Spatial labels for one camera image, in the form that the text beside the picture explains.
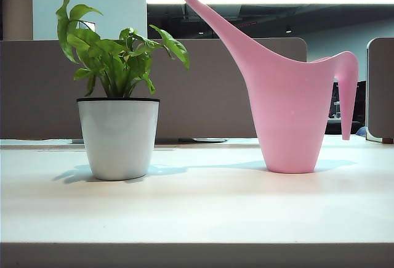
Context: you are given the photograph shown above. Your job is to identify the pink plastic watering can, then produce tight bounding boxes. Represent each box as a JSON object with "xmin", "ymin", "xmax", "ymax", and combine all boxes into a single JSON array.
[{"xmin": 184, "ymin": 0, "xmax": 360, "ymax": 175}]

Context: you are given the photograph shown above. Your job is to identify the green leafy plant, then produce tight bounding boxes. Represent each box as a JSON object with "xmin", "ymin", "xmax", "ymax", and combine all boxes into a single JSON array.
[{"xmin": 55, "ymin": 0, "xmax": 191, "ymax": 99}]

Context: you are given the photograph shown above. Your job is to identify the flat grey stand base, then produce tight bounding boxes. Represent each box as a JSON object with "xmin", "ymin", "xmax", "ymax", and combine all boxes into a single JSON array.
[{"xmin": 191, "ymin": 137, "xmax": 229, "ymax": 144}]

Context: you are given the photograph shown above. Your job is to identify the white flower pot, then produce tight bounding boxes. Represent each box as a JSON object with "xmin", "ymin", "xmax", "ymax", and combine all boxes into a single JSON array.
[{"xmin": 76, "ymin": 97, "xmax": 161, "ymax": 181}]

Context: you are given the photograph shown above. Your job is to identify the black computer monitor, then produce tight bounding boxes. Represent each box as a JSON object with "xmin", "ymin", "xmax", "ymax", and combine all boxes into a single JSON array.
[{"xmin": 328, "ymin": 79, "xmax": 368, "ymax": 121}]

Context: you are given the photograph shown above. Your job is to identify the long ceiling light strip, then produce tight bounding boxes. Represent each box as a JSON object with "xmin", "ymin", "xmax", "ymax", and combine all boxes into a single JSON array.
[{"xmin": 147, "ymin": 0, "xmax": 394, "ymax": 6}]

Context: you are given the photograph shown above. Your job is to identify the white-edged brown desk partition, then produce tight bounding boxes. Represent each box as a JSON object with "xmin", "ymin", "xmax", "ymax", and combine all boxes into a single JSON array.
[{"xmin": 365, "ymin": 36, "xmax": 394, "ymax": 144}]

